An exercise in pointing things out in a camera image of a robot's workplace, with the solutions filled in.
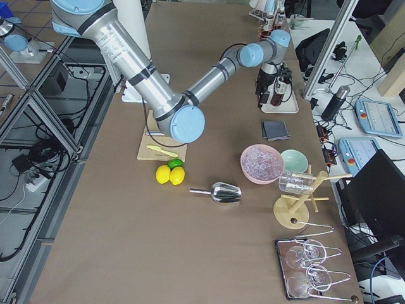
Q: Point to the yellow lemon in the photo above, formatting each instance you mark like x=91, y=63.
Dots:
x=162, y=174
x=177, y=175

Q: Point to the clear glass jar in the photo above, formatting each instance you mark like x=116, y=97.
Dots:
x=297, y=183

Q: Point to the black thermos bottle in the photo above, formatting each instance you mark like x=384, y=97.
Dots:
x=335, y=103

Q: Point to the right yellow lemon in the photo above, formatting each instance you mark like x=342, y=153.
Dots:
x=177, y=175

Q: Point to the copper wire bottle basket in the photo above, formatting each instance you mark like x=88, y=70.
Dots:
x=262, y=35

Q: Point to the blue teach pendant lower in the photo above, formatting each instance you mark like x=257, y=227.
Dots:
x=356, y=152

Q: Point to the metal ice scoop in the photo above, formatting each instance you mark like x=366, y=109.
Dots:
x=221, y=192

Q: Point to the black tray with glasses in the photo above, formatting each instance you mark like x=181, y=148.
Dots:
x=303, y=271

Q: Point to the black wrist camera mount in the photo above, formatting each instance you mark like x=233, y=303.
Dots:
x=285, y=78

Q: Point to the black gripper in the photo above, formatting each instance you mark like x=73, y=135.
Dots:
x=263, y=79

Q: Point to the pink bowl of ice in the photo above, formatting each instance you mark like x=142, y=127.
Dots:
x=261, y=164

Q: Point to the blue teach pendant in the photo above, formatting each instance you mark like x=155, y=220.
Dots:
x=377, y=118
x=356, y=152

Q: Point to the tea bottle white cap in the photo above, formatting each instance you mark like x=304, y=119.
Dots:
x=278, y=92

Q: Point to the blue teach pendant upper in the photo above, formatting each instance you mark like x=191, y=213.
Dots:
x=377, y=118

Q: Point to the white rectangular tray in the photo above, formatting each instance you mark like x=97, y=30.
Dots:
x=288, y=105

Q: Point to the left yellow lemon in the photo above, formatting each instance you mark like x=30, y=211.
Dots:
x=162, y=174

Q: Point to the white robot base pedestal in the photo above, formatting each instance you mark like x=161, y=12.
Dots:
x=143, y=83

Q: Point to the aluminium frame post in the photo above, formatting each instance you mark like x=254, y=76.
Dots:
x=342, y=18

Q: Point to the yellow plastic knife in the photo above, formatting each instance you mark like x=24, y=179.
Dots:
x=160, y=150

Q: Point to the green lime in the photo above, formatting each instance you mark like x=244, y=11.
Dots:
x=174, y=163

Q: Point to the upside down wine glass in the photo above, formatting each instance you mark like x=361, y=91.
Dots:
x=305, y=254

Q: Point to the dark grey folded cloth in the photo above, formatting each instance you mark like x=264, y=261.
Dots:
x=273, y=130

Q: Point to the black monitor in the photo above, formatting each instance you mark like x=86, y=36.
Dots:
x=375, y=196

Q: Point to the white cup rack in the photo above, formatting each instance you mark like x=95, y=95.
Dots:
x=262, y=9

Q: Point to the green bowl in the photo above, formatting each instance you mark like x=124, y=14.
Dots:
x=294, y=161

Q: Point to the wooden cup tree stand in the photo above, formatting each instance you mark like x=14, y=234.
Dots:
x=290, y=209

